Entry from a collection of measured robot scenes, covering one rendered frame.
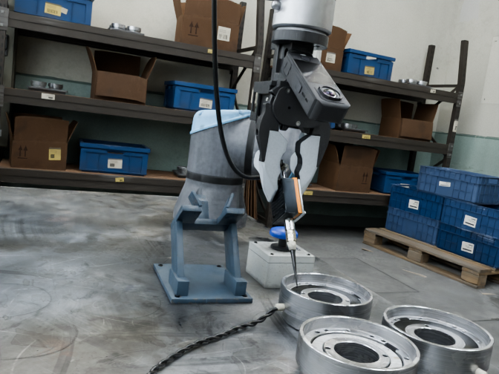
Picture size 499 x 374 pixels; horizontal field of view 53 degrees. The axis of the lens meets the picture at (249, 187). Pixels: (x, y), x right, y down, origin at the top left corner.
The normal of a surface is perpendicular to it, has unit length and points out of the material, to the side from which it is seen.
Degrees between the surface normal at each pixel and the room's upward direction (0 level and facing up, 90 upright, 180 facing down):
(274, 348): 0
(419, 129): 87
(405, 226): 91
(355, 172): 91
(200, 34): 93
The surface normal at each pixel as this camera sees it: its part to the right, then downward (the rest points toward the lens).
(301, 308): -0.58, 0.04
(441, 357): -0.25, 0.11
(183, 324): 0.13, -0.98
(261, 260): -0.92, -0.07
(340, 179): 0.36, 0.18
